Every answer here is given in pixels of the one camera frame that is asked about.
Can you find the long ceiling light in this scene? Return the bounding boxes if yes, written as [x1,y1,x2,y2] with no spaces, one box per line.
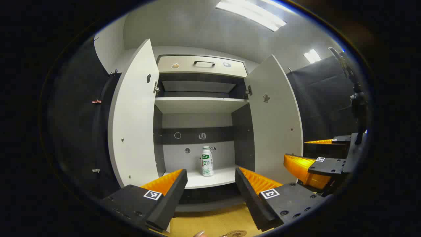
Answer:
[215,0,286,32]

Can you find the round brown coaster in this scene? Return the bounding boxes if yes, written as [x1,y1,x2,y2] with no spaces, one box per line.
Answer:
[219,230,248,237]

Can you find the white cabinet door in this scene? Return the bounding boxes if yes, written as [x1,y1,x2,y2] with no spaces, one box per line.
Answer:
[108,39,161,188]
[244,55,303,185]

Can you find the black backdrop cloth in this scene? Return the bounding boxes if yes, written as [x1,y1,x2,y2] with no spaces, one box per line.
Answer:
[49,36,121,198]
[286,56,359,143]

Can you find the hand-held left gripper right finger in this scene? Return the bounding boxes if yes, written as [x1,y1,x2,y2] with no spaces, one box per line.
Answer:
[235,167,329,232]

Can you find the beige cabinet drawer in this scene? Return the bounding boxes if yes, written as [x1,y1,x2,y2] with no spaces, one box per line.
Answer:
[157,55,248,78]

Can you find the white and grey cabinet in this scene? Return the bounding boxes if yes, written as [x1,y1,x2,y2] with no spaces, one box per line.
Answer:
[153,46,256,213]

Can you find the white bottle with green label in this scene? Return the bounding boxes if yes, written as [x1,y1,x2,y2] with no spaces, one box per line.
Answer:
[201,145,214,177]

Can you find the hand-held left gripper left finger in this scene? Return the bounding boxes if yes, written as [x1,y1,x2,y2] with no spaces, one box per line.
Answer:
[100,169,188,233]

